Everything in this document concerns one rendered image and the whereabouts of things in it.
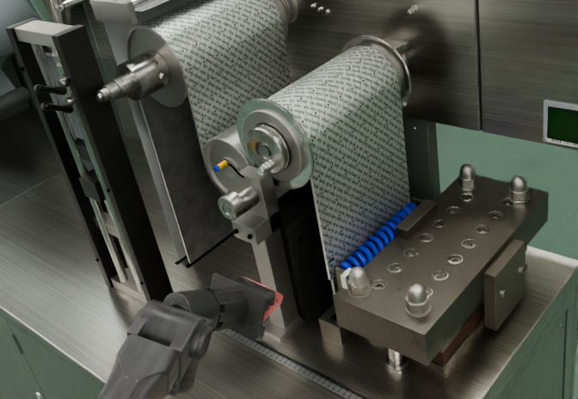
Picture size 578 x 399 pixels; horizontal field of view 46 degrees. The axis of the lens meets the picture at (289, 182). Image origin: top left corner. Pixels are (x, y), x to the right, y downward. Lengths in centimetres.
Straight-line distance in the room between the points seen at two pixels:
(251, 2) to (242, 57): 10
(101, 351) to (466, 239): 66
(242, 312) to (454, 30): 56
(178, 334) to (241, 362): 38
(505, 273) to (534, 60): 32
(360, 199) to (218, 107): 28
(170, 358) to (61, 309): 67
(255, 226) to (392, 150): 27
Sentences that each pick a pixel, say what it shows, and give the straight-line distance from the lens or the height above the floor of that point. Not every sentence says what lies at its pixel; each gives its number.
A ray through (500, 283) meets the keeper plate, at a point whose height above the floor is 100.
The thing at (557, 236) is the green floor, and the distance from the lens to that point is 289.
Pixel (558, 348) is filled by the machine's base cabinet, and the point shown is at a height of 76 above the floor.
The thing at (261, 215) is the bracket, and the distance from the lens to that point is 106.
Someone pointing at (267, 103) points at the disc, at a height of 132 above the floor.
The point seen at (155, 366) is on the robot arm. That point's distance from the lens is 77.
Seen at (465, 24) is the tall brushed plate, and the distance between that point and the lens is 113.
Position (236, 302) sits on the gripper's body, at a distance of 91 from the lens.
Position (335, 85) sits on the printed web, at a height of 130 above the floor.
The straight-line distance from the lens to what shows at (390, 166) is 115.
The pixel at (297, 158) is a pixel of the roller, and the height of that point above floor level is 124.
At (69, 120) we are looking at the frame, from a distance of 122.
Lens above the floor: 170
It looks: 30 degrees down
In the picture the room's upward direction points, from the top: 11 degrees counter-clockwise
